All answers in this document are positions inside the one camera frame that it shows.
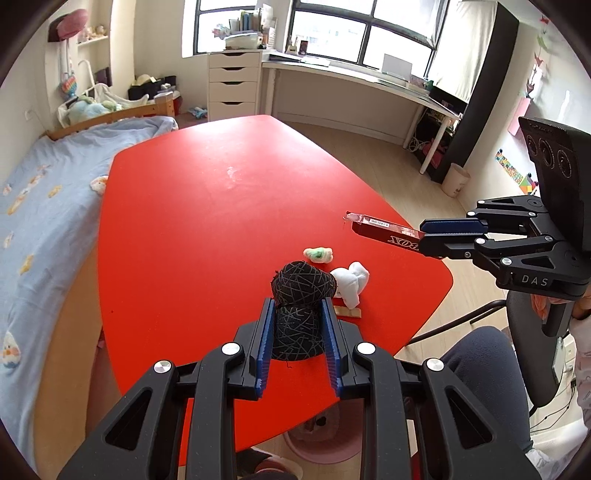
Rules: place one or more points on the pink waste bin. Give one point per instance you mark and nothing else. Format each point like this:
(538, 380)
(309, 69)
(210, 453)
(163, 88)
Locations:
(323, 443)

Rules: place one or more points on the wooden bed frame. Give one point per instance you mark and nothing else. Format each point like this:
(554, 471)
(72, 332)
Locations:
(64, 332)

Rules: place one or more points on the person's white patterned shirt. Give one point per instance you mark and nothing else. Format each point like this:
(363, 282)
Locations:
(554, 461)

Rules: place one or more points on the colourful tangram puzzle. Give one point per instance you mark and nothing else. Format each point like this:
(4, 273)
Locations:
(528, 186)

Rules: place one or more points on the white sock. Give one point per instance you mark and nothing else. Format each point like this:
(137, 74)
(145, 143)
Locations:
(351, 282)

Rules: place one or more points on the white board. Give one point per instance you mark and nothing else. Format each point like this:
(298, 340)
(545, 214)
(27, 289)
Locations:
(397, 67)

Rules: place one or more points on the black framed window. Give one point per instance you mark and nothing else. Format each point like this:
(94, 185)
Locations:
(323, 27)

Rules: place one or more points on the small white waste bin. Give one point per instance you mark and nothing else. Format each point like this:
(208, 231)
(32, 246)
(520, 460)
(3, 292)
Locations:
(455, 182)

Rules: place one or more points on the red table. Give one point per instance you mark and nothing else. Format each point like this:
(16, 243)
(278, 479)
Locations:
(221, 207)

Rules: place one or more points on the white desk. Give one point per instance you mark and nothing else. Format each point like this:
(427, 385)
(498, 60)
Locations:
(351, 76)

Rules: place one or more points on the wooden comb piece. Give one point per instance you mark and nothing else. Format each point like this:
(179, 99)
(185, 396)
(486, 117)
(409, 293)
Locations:
(349, 313)

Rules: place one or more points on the pink hat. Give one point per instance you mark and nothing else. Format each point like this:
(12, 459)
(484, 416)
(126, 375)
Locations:
(71, 23)

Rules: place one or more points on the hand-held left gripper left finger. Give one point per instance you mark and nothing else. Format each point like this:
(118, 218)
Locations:
(265, 344)

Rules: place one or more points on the row of books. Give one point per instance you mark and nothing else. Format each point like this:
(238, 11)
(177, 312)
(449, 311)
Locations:
(254, 23)

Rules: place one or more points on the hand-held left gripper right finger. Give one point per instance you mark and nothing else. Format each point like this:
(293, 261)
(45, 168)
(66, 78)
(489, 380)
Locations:
(332, 344)

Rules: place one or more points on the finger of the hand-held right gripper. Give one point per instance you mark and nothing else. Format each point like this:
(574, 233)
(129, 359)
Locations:
(452, 226)
(455, 247)

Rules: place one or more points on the colourful sticker strip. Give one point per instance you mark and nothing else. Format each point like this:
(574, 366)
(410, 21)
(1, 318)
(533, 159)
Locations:
(508, 165)

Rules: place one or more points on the blue printed blanket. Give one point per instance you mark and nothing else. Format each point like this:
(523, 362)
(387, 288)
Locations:
(51, 194)

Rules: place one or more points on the black yarn ball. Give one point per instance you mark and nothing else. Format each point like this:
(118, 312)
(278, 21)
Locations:
(298, 318)

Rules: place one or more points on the pink paper sheet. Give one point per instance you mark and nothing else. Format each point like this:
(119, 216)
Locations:
(519, 117)

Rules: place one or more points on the red cardboard box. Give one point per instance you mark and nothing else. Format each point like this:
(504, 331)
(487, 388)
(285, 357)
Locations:
(390, 233)

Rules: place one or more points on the person's right leg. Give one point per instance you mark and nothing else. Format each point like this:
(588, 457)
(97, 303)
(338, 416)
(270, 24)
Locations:
(485, 369)

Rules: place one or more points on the pastel plush toy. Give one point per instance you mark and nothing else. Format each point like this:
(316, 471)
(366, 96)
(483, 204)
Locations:
(90, 110)

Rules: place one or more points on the white drawer unit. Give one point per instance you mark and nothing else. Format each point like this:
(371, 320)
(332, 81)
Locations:
(233, 83)

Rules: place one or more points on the tall black cabinet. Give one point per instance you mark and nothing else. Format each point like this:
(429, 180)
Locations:
(480, 92)

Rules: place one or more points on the white basin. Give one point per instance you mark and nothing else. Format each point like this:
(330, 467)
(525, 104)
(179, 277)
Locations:
(241, 41)

